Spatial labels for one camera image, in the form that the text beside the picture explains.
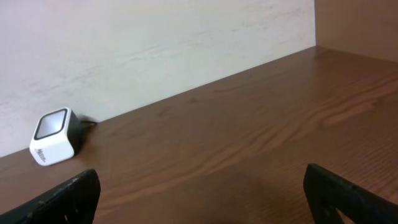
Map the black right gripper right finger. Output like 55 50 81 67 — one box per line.
303 164 397 224

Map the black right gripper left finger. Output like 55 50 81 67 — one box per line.
1 169 101 224

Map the white barcode scanner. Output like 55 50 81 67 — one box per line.
29 107 83 166

